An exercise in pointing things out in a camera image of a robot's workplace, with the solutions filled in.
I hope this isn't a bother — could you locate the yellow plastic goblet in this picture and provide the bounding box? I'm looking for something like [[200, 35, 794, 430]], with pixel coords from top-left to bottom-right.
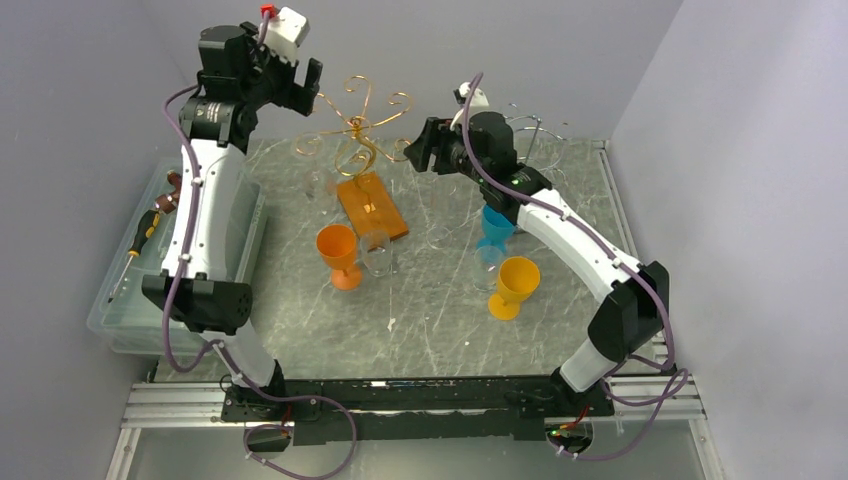
[[488, 256, 541, 321]]

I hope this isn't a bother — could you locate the blue plastic goblet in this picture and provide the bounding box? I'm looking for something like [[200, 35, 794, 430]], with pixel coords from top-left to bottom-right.
[[476, 205, 516, 255]]

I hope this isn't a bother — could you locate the clear tall glass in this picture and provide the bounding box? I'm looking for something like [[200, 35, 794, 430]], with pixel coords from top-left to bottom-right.
[[472, 245, 505, 291]]

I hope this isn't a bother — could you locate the clear pink tinted glass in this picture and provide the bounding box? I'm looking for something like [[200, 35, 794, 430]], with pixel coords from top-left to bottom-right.
[[426, 176, 456, 249]]

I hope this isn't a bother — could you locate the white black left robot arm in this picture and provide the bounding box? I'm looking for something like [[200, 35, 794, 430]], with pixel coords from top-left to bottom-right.
[[141, 10, 322, 420]]

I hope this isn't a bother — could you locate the black yellow screwdriver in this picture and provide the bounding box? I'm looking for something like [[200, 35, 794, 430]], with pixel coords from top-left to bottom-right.
[[107, 208, 161, 303]]

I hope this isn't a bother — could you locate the gold wire glass rack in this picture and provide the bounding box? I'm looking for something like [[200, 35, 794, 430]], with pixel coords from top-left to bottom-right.
[[293, 75, 414, 241]]

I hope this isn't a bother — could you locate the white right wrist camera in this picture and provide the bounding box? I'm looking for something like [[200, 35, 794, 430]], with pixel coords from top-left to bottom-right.
[[449, 82, 491, 131]]

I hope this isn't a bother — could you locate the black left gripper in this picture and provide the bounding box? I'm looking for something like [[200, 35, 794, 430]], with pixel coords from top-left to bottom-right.
[[240, 23, 321, 116]]

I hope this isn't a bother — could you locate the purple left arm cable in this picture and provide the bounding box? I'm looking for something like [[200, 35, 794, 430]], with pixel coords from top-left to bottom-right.
[[161, 9, 360, 480]]

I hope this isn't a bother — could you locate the clear plastic storage box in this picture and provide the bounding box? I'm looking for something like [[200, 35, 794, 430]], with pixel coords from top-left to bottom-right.
[[86, 157, 270, 357]]

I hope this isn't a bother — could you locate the clear wine glass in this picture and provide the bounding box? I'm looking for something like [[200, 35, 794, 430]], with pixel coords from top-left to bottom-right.
[[293, 133, 336, 215]]

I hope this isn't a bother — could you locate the chrome wire glass rack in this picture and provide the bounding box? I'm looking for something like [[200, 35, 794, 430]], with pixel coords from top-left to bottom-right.
[[506, 103, 568, 193]]

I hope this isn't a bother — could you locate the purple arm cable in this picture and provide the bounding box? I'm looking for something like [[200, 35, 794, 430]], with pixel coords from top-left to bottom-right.
[[460, 71, 690, 463], [161, 9, 360, 480]]

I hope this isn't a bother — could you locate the clear small glass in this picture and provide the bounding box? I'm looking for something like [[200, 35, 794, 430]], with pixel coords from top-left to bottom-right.
[[360, 229, 393, 277]]

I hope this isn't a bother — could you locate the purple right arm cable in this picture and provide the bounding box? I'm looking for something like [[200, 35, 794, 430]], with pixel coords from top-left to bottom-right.
[[460, 71, 690, 463]]

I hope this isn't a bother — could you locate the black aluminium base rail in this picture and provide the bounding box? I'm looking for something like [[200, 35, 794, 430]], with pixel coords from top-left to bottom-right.
[[122, 374, 704, 455]]

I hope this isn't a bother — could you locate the orange plastic goblet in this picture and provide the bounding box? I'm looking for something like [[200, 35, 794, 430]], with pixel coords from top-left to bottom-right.
[[315, 224, 362, 291]]

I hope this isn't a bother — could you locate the brown bronze faucet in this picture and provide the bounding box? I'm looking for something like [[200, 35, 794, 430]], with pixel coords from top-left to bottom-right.
[[154, 170, 182, 215]]

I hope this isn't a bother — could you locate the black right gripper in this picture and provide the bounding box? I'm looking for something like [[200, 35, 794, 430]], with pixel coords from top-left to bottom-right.
[[405, 117, 490, 185]]

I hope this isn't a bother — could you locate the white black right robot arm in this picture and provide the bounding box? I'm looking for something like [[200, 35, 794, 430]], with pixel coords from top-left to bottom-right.
[[404, 111, 670, 415]]

